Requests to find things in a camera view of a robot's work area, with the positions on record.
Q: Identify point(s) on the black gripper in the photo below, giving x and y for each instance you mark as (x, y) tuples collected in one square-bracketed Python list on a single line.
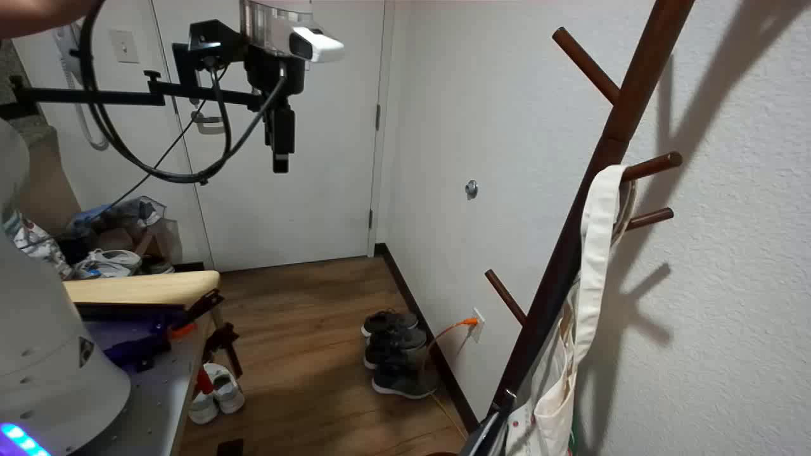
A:
[(275, 78)]

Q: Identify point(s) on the cream canvas tote bag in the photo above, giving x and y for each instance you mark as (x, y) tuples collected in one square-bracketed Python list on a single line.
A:
[(597, 255)]

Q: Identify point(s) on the grey plastic bag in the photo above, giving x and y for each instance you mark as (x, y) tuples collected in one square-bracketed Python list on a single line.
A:
[(127, 222)]

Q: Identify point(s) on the white plastic bag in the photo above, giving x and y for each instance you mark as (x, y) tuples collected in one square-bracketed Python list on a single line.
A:
[(104, 265)]

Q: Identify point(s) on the dark wooden coat rack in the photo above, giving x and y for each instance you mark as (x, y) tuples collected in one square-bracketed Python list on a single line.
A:
[(625, 109)]

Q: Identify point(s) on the white door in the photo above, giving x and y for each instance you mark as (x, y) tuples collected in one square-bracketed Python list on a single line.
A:
[(321, 169)]

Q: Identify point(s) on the metal door hinge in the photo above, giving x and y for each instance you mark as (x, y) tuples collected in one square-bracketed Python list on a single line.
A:
[(371, 218), (375, 118)]

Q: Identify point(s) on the paper sign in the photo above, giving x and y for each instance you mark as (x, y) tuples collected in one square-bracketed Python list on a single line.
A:
[(270, 22)]

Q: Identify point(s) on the light wooden board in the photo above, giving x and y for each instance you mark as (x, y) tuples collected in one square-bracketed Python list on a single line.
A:
[(143, 289)]

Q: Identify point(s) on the black shoe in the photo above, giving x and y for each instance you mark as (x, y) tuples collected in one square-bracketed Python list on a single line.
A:
[(395, 349), (389, 323)]

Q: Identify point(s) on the white sneaker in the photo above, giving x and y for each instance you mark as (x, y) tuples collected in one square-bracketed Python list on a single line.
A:
[(203, 406), (226, 388)]

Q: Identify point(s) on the purple object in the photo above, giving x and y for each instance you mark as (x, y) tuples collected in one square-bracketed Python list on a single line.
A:
[(127, 342)]

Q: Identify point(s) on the dark shoe white sole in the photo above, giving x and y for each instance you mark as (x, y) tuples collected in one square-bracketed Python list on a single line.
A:
[(405, 383)]

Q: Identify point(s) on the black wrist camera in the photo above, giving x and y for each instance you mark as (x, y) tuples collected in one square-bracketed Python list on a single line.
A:
[(215, 38)]

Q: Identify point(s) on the white light switch plate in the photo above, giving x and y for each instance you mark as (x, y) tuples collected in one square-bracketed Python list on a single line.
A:
[(125, 47)]

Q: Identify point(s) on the silver wall door stop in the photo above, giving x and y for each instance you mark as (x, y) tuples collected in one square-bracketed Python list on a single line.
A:
[(473, 189)]

